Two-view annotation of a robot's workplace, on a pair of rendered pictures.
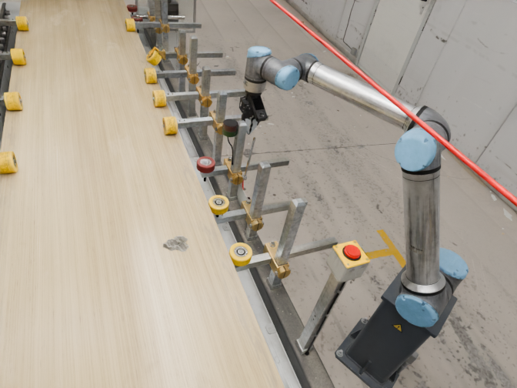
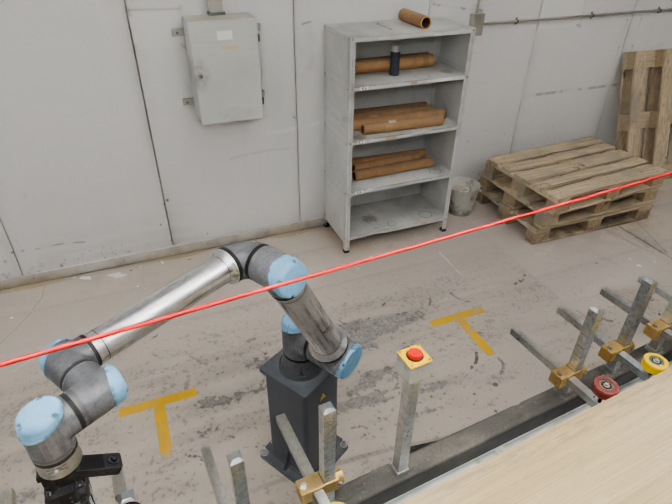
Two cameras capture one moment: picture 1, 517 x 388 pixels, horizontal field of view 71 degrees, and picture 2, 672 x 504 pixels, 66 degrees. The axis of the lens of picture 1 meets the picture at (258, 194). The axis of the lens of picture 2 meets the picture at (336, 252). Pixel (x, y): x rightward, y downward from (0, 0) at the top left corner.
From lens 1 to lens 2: 1.12 m
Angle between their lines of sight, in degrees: 66
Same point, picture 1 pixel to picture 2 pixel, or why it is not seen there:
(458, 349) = not seen: hidden behind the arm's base
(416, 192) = (308, 298)
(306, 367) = (420, 467)
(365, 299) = (233, 447)
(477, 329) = (266, 347)
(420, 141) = (293, 266)
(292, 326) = (379, 481)
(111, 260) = not seen: outside the picture
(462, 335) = not seen: hidden behind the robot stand
